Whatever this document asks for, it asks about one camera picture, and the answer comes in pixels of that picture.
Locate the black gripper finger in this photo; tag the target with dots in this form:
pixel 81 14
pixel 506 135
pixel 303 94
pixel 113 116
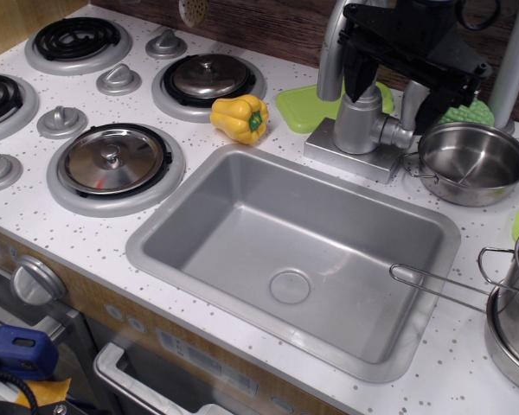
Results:
pixel 359 71
pixel 443 94

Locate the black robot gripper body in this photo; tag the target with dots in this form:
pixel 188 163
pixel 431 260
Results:
pixel 417 39

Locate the silver toy faucet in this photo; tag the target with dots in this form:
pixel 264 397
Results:
pixel 362 139

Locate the green toy bitter gourd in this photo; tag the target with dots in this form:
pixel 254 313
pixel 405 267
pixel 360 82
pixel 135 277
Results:
pixel 477 112

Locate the green toy cutting board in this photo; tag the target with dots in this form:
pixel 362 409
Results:
pixel 303 111

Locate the yellow toy bell pepper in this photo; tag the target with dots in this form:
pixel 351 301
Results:
pixel 242 119

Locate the steel pot lid back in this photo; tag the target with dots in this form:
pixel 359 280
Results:
pixel 199 80

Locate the steel pot lid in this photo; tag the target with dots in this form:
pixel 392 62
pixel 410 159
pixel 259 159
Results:
pixel 199 80
pixel 113 159

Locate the hanging slotted spoon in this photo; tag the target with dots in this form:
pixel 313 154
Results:
pixel 193 12

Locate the grey plastic sink basin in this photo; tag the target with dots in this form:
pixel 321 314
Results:
pixel 342 272

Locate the grey stove knob back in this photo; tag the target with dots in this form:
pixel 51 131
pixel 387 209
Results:
pixel 166 46

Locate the grey stove knob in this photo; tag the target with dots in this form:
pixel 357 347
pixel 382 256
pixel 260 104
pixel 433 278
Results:
pixel 62 123
pixel 166 46
pixel 120 80

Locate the steel pot lid front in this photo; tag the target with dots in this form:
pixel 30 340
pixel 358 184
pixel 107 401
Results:
pixel 113 159

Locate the black coil burner back left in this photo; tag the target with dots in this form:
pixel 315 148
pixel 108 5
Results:
pixel 76 38

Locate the grey stove knob front middle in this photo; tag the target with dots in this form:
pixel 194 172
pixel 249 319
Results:
pixel 62 123

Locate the grey oven knob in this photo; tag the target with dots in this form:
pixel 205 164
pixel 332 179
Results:
pixel 34 283

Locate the blue clamp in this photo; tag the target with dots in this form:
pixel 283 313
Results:
pixel 27 353

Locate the grey vertical post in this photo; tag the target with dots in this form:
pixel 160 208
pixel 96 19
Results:
pixel 505 91

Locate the steel pan with handles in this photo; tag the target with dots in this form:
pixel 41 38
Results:
pixel 467 164

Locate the steel pan with wire handle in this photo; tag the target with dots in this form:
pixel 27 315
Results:
pixel 501 352

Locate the grey oven door handle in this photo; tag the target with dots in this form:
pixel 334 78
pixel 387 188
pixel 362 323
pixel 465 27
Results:
pixel 148 384

